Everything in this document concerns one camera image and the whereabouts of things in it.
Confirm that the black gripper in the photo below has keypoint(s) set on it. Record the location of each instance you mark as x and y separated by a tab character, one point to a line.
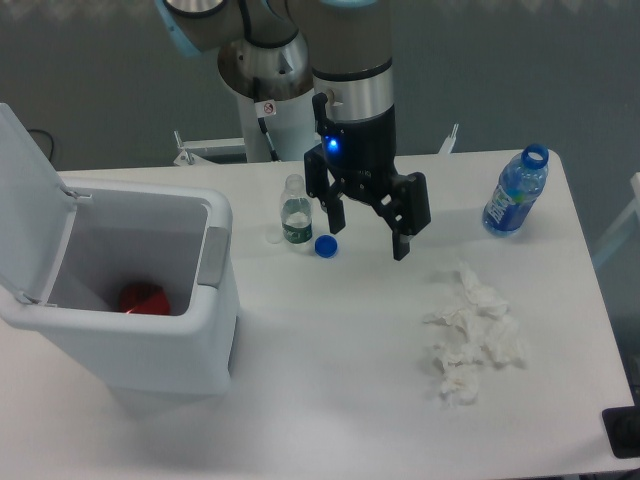
356	158

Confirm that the black device at table edge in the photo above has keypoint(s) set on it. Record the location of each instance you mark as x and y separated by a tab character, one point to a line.
622	429

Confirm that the white trash can body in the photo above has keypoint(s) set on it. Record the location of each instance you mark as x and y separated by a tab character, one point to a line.
132	281

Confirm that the white bottle cap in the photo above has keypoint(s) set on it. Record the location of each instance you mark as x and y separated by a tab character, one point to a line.
273	236

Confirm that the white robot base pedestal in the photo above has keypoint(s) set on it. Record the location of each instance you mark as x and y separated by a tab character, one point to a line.
277	129

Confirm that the blue bottle cap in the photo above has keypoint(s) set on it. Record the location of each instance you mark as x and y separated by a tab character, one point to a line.
326	246

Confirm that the red object in trash can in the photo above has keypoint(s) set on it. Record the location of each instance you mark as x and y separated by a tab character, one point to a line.
143	298

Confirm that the clear green-label bottle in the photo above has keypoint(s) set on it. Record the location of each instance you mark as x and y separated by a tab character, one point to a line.
296	214

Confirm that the white trash can lid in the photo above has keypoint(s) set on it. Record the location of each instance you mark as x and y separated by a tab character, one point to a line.
38	211

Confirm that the crumpled white tissue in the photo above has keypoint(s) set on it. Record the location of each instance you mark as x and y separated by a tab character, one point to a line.
482	333

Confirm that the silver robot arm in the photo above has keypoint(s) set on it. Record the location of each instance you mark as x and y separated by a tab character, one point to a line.
313	82

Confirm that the blue plastic drink bottle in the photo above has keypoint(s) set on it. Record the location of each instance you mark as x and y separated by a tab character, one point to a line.
519	185

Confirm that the white metal frame bracket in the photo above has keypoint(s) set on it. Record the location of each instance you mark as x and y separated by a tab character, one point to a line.
217	151

